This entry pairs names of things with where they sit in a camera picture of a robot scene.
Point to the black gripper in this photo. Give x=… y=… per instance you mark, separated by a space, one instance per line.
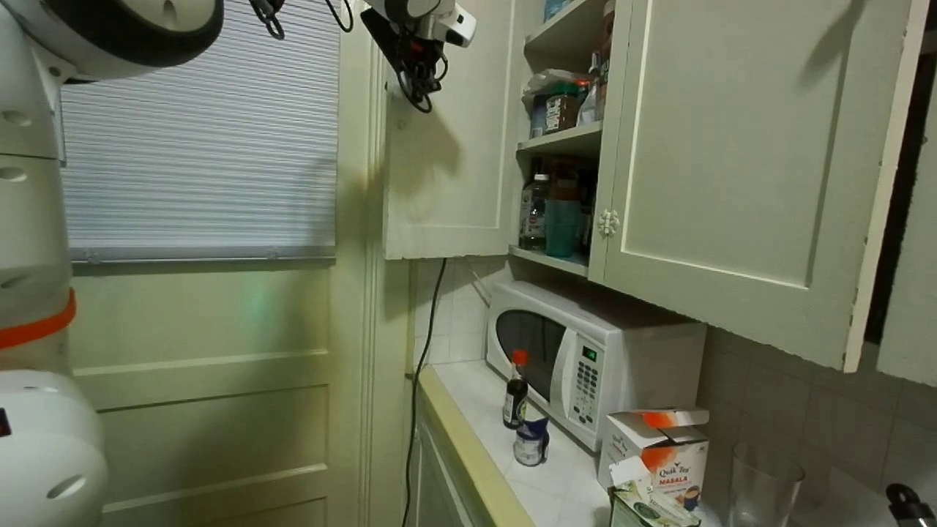
x=412 y=38

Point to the teal cup on shelf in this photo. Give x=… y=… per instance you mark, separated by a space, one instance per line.
x=563 y=226

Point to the dark jar on shelf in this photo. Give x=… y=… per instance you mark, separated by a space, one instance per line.
x=535 y=208

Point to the clear drinking glass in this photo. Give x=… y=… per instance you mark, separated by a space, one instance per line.
x=764 y=486

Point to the white window blind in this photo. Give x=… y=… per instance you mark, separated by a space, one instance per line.
x=231 y=156

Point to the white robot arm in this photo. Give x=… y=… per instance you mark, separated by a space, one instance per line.
x=54 y=466

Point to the dark bottle red cap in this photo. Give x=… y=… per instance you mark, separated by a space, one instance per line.
x=516 y=388

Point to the white carton orange top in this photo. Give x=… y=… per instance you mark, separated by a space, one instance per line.
x=661 y=447

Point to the food packages upper shelf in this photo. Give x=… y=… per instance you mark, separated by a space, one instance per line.
x=566 y=98

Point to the white green small box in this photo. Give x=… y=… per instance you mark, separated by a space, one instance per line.
x=638 y=505

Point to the white microwave oven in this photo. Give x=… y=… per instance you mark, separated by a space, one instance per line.
x=584 y=362

